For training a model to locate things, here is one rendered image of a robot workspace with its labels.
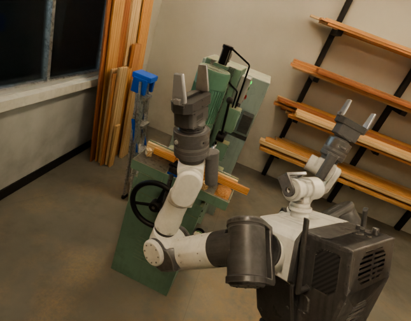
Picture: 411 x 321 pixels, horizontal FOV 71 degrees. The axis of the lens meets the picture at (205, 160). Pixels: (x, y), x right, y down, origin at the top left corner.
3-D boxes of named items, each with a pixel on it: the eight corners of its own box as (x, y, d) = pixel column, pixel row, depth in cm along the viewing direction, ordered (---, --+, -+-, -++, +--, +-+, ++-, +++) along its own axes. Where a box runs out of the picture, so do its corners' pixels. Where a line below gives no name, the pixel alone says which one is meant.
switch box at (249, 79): (231, 100, 180) (241, 75, 173) (235, 97, 189) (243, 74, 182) (241, 104, 180) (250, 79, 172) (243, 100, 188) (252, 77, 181)
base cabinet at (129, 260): (109, 268, 203) (129, 188, 172) (146, 222, 255) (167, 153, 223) (166, 297, 198) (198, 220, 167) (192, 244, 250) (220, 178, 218)
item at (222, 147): (208, 156, 185) (214, 139, 180) (211, 152, 192) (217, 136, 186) (221, 162, 184) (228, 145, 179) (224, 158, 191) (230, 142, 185)
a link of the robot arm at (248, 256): (228, 281, 74) (275, 279, 65) (203, 276, 68) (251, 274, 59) (228, 235, 79) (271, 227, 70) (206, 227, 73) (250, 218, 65)
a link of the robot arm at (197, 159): (177, 132, 77) (178, 169, 82) (170, 151, 67) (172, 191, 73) (219, 134, 76) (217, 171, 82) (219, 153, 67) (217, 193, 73)
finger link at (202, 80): (196, 64, 67) (195, 90, 70) (208, 65, 66) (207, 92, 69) (199, 63, 68) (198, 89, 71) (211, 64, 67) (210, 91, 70)
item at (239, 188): (153, 153, 177) (154, 148, 175) (154, 152, 179) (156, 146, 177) (246, 195, 170) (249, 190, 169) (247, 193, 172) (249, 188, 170)
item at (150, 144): (146, 148, 180) (147, 141, 177) (147, 147, 181) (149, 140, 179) (234, 188, 173) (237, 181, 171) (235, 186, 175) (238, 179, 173)
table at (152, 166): (120, 174, 158) (123, 164, 156) (146, 154, 185) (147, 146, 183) (221, 220, 152) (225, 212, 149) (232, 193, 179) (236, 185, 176)
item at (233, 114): (219, 128, 179) (227, 106, 172) (222, 125, 187) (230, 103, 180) (231, 134, 178) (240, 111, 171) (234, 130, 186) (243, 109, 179)
